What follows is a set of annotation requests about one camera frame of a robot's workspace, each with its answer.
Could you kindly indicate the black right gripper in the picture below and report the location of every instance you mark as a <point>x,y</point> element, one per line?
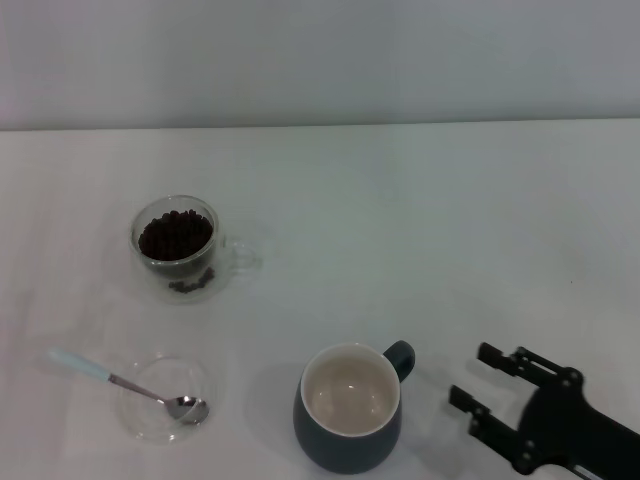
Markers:
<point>560,430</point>

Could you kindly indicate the dark blue ceramic mug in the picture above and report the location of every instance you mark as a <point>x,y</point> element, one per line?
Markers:
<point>345,450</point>

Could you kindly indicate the double-walled clear glass cup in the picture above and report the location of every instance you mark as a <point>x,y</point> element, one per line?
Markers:
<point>240,255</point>

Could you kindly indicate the clear glass dish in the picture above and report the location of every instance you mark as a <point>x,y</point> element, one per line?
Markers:
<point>150,425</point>

